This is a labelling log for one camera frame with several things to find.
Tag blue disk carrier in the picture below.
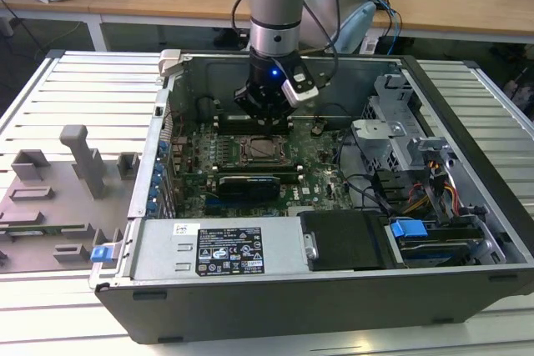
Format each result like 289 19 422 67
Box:
390 218 427 243

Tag silver square CPU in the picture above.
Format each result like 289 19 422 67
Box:
249 141 281 159

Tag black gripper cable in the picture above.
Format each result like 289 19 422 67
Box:
230 0 340 88

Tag thin wire locking lever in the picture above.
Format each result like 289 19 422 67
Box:
240 158 295 168
238 133 287 142

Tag blue cable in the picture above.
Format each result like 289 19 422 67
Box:
375 0 404 43

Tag grey power supply unit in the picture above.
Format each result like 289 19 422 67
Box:
130 218 312 280

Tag green RAM stick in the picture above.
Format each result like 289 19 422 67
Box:
0 226 87 238

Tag black power supply label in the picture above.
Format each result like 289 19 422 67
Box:
195 226 265 278

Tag black plastic shroud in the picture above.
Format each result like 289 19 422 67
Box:
299 210 395 272

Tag black internal cable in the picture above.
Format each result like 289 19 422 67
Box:
336 130 394 216

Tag black graphics card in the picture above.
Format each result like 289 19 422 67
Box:
217 174 282 201

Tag black open PC case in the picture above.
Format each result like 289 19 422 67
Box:
88 49 534 344

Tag green motherboard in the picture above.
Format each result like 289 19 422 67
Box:
166 119 356 220

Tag blue case latch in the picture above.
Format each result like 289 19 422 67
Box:
90 245 114 265

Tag metal socket cover frame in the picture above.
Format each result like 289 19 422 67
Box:
237 135 291 165

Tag beige case release latch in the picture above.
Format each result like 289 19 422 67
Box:
159 49 182 78

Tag grey parts rack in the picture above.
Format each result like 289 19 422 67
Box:
0 123 141 273

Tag black round speaker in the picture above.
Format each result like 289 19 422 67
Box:
196 97 216 122

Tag orange yellow red wires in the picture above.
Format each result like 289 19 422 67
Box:
400 179 461 214

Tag CPU socket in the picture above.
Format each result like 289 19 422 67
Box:
233 134 294 167

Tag silver metal drive cage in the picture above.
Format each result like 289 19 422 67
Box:
349 72 452 174

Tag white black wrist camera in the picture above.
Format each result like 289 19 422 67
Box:
281 64 321 108

